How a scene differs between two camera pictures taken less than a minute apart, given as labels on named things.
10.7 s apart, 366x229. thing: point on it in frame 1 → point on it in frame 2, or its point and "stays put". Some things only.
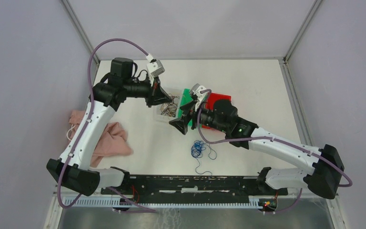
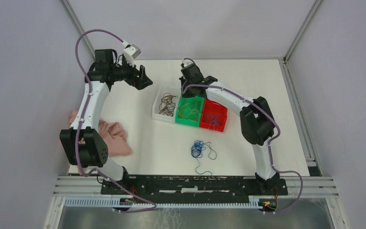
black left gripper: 156,95 → 140,82
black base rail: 149,186 stays put
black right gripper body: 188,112 → 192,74
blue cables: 196,150 stays put
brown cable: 169,109 stays put
